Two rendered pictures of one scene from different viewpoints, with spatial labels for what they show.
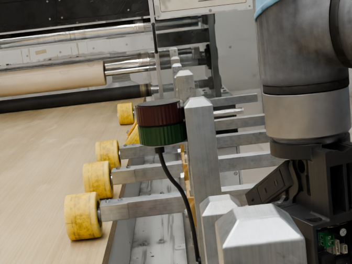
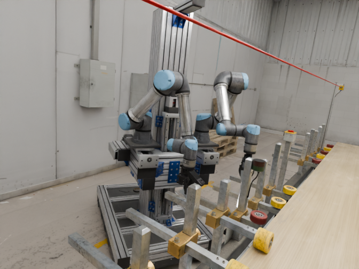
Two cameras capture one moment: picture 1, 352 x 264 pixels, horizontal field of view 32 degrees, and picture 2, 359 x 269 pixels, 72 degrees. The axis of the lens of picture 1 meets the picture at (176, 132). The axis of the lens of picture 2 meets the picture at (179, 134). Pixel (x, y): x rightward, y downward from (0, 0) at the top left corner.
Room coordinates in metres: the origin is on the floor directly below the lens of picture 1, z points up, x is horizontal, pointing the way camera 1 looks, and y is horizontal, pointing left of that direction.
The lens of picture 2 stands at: (1.96, 0.39, 1.51)
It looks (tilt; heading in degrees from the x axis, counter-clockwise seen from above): 12 degrees down; 216
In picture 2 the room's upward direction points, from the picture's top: 6 degrees clockwise
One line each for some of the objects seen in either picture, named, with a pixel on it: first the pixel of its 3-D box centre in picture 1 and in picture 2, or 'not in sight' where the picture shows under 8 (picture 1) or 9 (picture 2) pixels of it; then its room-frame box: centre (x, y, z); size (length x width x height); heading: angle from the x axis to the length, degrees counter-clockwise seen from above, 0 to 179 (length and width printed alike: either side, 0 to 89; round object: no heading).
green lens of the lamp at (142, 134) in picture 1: (162, 131); (258, 167); (0.76, 0.02, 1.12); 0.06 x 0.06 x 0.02
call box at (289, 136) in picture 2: not in sight; (289, 136); (0.00, -0.03, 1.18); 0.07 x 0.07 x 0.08; 0
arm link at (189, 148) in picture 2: not in sight; (190, 149); (0.80, -0.37, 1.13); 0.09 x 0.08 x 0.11; 92
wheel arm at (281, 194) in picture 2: not in sight; (258, 187); (0.30, -0.10, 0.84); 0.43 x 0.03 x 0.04; 90
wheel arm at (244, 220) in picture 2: not in sight; (221, 210); (0.80, -0.12, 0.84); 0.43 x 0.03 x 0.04; 90
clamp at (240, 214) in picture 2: not in sight; (239, 215); (0.78, -0.03, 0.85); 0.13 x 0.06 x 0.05; 0
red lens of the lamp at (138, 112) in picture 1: (160, 112); (258, 162); (0.76, 0.02, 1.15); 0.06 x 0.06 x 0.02
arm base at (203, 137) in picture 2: not in sight; (201, 135); (0.25, -0.65, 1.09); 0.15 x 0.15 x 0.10
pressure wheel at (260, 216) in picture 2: not in sight; (257, 223); (0.80, 0.07, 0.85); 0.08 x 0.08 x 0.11
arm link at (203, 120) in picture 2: not in sight; (203, 121); (0.24, -0.64, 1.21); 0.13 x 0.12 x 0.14; 138
